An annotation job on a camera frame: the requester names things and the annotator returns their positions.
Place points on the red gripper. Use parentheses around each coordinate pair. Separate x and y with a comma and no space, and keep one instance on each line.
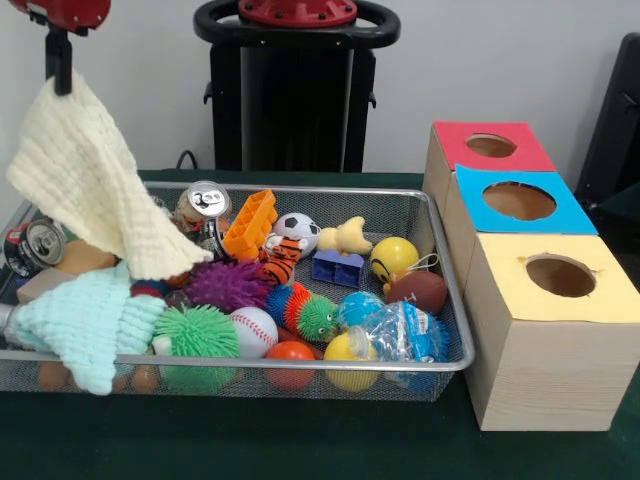
(65,12)

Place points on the cream knitted cloth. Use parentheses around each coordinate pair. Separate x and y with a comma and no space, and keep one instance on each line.
(90,165)

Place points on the mint green cloth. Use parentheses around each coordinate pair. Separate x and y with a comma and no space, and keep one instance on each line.
(85,320)

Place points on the wooden box with three holes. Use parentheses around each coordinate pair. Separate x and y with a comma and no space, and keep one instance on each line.
(550,375)

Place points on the orange plastic block tray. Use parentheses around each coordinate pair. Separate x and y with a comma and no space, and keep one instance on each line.
(250,220)

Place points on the purple spiky ball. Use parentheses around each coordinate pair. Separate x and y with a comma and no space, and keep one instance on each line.
(225,287)

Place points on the small soccer ball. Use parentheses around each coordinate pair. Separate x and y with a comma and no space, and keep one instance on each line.
(295,230)

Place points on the striped tiger plush toy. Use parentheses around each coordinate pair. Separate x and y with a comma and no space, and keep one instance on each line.
(280,260)

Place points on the green spiky ball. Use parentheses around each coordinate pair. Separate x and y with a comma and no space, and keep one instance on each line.
(195,332)

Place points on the white baseball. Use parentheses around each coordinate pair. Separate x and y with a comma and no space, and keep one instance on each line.
(255,330)

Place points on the brown toy football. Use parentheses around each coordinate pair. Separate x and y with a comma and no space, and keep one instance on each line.
(420,292)

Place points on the blue spiky ball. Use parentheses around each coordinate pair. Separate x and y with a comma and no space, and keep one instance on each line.
(444,336)

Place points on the black flat panel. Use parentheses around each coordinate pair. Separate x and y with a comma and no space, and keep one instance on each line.
(615,110)

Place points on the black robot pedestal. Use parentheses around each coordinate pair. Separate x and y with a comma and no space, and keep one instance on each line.
(295,100)

